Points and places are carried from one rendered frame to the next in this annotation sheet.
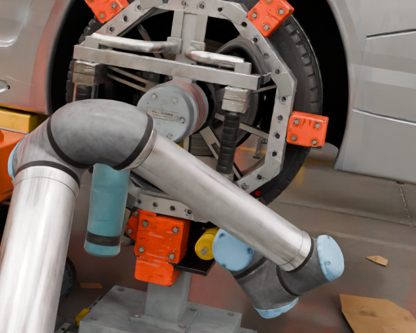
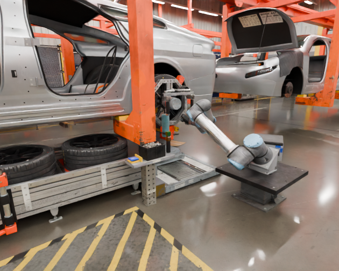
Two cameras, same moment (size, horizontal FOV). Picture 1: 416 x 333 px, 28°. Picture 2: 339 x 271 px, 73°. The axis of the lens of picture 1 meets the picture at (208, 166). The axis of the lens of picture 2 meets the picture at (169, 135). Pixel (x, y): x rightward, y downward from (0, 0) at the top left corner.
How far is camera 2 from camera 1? 2.04 m
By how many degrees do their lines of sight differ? 45
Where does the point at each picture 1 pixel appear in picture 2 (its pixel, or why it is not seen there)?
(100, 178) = (166, 120)
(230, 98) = (192, 96)
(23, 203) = (206, 120)
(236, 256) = not seen: hidden behind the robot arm
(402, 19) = (192, 77)
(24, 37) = (126, 96)
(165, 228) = (171, 127)
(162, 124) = (177, 105)
